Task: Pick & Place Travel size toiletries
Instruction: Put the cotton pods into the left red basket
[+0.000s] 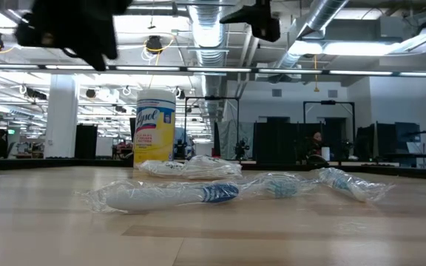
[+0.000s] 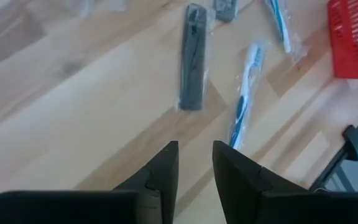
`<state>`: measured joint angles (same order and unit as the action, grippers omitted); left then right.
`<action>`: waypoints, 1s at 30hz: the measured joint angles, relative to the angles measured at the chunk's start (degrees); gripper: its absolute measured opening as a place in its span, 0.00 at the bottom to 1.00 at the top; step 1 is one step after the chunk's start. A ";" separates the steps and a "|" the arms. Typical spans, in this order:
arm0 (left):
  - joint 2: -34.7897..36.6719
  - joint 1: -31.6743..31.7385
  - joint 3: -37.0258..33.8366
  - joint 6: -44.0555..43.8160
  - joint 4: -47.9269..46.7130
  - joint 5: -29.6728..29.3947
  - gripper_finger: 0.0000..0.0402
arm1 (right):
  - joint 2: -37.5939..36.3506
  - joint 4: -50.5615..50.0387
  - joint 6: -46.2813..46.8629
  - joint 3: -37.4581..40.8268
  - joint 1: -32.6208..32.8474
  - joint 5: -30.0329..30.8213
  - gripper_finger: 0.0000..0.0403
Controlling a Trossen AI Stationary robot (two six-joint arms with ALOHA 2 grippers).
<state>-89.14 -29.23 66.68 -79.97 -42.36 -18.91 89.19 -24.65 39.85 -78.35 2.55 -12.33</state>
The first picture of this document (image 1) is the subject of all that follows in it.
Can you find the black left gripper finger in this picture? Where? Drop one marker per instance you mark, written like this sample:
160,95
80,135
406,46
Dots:
111,40
92,57

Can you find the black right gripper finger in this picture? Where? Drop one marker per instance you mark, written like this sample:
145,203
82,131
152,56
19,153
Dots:
242,16

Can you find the dark blue bagged toothbrush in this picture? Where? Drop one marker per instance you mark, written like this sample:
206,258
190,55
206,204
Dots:
154,197

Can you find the light blue bagged toothbrush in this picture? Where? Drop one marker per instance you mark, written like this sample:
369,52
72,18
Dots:
281,187
350,186

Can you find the overhead bar with light strips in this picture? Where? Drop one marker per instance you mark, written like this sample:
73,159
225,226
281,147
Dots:
309,71

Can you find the white pillar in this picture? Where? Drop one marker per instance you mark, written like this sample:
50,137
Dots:
61,118

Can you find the black partition panel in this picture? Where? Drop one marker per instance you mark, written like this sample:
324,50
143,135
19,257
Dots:
86,142

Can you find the yellow white wipes canister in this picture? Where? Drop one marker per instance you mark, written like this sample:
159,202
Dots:
154,125

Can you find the white cylinder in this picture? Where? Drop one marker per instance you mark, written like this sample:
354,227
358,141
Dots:
325,153

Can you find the dark background monitor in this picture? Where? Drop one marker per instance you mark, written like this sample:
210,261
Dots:
407,136

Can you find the ribbed silver ventilation duct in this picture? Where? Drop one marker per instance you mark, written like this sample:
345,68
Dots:
207,33

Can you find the black frame stand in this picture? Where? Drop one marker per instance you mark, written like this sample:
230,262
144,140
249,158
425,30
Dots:
327,102
213,98

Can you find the black partition wall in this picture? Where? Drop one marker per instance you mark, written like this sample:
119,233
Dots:
279,144

